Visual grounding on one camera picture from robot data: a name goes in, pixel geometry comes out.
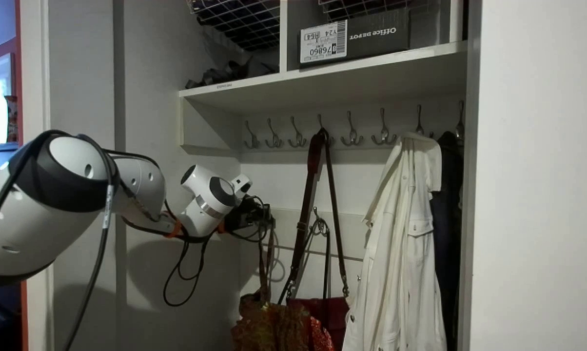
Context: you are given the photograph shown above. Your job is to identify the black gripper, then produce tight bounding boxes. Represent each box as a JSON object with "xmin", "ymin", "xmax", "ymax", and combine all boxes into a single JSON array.
[{"xmin": 224, "ymin": 193, "xmax": 276, "ymax": 235}]

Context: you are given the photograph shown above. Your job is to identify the brown patterned bag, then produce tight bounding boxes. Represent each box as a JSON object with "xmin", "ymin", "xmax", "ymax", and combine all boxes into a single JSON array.
[{"xmin": 230, "ymin": 220, "xmax": 337, "ymax": 351}]

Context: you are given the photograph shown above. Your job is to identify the dark shoes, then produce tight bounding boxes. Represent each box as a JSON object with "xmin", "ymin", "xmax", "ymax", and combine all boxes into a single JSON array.
[{"xmin": 183, "ymin": 58, "xmax": 278, "ymax": 89}]

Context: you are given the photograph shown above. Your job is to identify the white coat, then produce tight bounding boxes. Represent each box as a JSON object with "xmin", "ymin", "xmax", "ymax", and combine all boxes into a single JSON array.
[{"xmin": 339, "ymin": 132, "xmax": 446, "ymax": 351}]

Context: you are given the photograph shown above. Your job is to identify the black coat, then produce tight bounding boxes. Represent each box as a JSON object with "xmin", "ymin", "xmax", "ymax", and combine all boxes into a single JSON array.
[{"xmin": 427, "ymin": 128, "xmax": 464, "ymax": 351}]

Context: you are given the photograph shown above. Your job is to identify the black box with white label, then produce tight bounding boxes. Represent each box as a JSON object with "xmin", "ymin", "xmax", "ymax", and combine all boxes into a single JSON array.
[{"xmin": 296, "ymin": 5, "xmax": 411, "ymax": 66}]

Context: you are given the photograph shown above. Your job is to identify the white closet door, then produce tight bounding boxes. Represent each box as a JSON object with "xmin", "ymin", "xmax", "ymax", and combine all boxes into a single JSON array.
[{"xmin": 456, "ymin": 0, "xmax": 587, "ymax": 351}]

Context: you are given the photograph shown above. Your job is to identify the small silver wall hook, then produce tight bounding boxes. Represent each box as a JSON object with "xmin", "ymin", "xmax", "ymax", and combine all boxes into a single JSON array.
[{"xmin": 308, "ymin": 206, "xmax": 329, "ymax": 237}]

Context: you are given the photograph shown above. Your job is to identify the red bag with dark strap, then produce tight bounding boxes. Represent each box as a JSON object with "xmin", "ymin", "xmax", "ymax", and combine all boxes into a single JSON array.
[{"xmin": 276, "ymin": 126, "xmax": 351, "ymax": 351}]

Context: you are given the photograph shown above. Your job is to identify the white wall shelf unit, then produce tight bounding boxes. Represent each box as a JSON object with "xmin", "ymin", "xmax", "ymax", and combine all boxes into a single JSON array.
[{"xmin": 175, "ymin": 0, "xmax": 466, "ymax": 163}]

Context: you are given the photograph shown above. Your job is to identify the metal wire basket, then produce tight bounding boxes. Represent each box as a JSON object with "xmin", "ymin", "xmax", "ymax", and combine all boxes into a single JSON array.
[{"xmin": 191, "ymin": 0, "xmax": 280, "ymax": 52}]

